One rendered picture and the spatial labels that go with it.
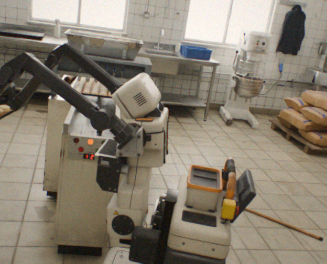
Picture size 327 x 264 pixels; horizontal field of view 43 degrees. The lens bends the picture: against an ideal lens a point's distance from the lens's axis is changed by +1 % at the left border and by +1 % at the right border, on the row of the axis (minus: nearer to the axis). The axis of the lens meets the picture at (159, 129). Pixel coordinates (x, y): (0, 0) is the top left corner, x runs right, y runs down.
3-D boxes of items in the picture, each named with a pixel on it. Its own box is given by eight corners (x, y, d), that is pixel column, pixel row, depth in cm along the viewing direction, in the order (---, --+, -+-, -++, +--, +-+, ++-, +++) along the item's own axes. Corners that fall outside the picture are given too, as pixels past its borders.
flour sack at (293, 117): (275, 116, 601) (278, 105, 596) (300, 118, 613) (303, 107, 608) (304, 133, 536) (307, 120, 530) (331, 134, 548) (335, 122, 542)
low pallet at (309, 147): (266, 126, 631) (268, 119, 627) (312, 129, 651) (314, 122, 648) (311, 156, 521) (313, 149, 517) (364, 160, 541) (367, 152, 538)
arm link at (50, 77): (16, 43, 148) (25, 44, 158) (-5, 73, 150) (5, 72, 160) (115, 119, 153) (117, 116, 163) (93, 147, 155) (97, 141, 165)
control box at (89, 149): (68, 155, 240) (70, 133, 236) (109, 159, 243) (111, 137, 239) (67, 157, 237) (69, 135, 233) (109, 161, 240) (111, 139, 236)
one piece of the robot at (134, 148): (143, 153, 163) (143, 126, 160) (141, 157, 158) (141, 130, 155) (119, 152, 164) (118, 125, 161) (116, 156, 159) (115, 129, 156)
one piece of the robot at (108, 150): (137, 171, 202) (142, 130, 195) (126, 196, 176) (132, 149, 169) (106, 165, 203) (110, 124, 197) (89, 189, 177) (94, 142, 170)
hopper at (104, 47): (67, 47, 317) (69, 29, 313) (139, 56, 324) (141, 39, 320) (63, 52, 290) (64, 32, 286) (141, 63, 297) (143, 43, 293)
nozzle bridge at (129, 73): (54, 88, 329) (57, 45, 318) (143, 98, 338) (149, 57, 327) (47, 98, 298) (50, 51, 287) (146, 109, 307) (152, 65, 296)
